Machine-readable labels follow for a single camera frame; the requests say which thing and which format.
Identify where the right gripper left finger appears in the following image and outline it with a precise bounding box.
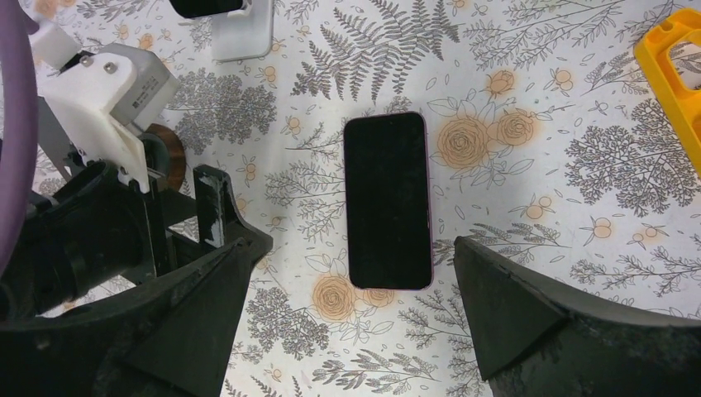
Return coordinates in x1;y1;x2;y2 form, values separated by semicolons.
1;240;254;396

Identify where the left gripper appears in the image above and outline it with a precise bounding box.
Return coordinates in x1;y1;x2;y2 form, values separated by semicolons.
1;161;273;321

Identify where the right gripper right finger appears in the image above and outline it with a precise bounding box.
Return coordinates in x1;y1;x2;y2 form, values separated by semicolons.
454;237;700;396

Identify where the wooden-base grey phone stand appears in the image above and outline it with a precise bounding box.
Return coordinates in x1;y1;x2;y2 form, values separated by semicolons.
140;123;186;191

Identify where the purple-edged black phone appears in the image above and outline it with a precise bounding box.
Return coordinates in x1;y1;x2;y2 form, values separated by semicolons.
342;112;433;290

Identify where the white phone stand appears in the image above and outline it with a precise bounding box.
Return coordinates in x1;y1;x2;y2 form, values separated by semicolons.
209;0;274;62

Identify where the black phone on white stand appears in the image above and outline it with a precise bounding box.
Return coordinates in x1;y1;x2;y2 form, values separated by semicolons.
169;0;244;19

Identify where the floral patterned mat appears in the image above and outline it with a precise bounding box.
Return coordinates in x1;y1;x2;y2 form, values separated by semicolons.
0;0;701;397

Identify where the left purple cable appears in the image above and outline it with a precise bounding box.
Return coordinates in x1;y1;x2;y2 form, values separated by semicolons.
0;0;40;275

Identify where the yellow triangle frame toy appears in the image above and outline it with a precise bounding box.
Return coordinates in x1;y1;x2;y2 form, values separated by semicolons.
634;8;700;173

